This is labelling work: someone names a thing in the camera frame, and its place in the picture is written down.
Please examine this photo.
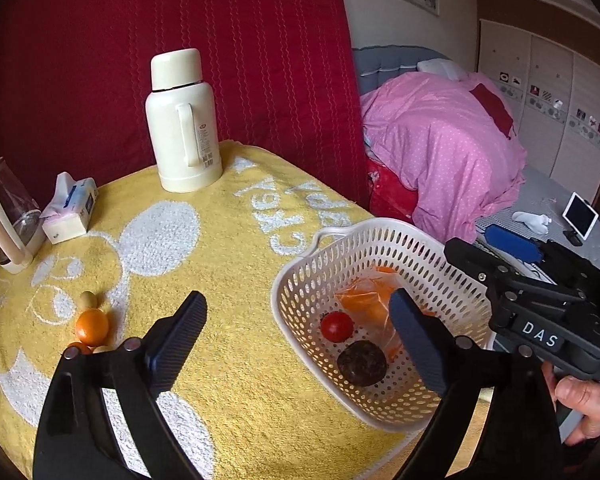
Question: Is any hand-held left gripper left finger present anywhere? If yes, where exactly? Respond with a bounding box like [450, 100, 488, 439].
[32, 290, 209, 480]

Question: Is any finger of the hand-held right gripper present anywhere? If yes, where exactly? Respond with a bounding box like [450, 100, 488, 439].
[483, 224, 600, 289]
[443, 237, 587, 302]

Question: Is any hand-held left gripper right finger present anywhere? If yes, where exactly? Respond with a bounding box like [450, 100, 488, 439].
[389, 287, 566, 480]

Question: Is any white perforated plastic basket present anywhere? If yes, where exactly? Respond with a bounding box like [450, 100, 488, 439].
[271, 217, 496, 433]

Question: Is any dark brown round fruit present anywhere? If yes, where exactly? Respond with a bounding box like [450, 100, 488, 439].
[337, 340, 388, 387]

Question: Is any plastic bag of orange pieces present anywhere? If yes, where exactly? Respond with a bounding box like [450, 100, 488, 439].
[334, 265, 438, 363]

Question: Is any red tomato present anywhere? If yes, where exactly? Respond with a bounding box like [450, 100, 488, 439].
[321, 311, 355, 343]

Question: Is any person's right hand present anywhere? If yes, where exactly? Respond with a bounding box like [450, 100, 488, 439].
[541, 362, 600, 447]

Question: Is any white sock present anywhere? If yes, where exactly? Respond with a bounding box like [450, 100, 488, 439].
[511, 210, 553, 235]

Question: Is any grey bed sheet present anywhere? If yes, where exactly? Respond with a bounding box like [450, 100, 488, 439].
[472, 162, 600, 271]

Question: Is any white tablet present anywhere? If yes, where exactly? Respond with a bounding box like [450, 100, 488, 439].
[562, 191, 600, 241]

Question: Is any yellow and white towel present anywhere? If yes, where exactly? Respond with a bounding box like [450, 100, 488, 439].
[0, 141, 431, 480]

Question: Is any red blanket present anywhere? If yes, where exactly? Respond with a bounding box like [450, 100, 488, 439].
[365, 157, 421, 221]

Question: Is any pink dotted blanket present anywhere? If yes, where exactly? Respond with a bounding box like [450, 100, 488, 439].
[360, 71, 528, 243]

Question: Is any small red cloth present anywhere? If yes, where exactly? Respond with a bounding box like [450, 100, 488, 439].
[468, 82, 517, 138]

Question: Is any soft tissue pack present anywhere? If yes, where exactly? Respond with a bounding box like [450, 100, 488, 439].
[41, 172, 99, 245]

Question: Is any cream wardrobe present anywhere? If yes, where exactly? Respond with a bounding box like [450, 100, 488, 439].
[475, 17, 600, 188]

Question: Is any white pillow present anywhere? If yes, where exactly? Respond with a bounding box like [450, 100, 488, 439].
[416, 58, 470, 82]

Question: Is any cream thermos flask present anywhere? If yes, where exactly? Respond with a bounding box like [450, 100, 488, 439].
[145, 48, 224, 194]

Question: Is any grey bed headboard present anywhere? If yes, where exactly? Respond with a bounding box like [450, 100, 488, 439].
[352, 45, 453, 96]

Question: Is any red quilted cloth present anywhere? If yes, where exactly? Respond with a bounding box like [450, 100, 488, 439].
[0, 0, 371, 211]

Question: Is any glass kettle with cream handle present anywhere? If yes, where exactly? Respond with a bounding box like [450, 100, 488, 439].
[0, 156, 46, 275]

